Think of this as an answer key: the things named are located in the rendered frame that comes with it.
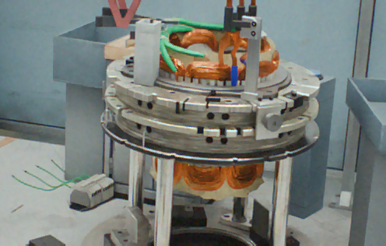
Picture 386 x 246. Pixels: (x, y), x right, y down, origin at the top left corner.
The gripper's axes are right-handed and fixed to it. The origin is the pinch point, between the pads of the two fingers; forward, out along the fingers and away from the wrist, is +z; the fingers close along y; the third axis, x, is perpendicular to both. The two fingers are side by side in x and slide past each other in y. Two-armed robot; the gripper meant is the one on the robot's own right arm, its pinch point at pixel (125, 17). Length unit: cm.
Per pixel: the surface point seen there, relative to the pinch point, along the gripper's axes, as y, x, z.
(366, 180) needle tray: -0.6, 39.2, 21.9
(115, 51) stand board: -23.5, -4.2, 11.9
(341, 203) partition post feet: -212, 64, 117
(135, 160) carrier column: -3.6, 2.6, 24.0
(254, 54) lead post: 13.2, 19.5, 0.0
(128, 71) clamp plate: 4.5, 1.5, 6.8
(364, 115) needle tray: -0.6, 37.4, 11.4
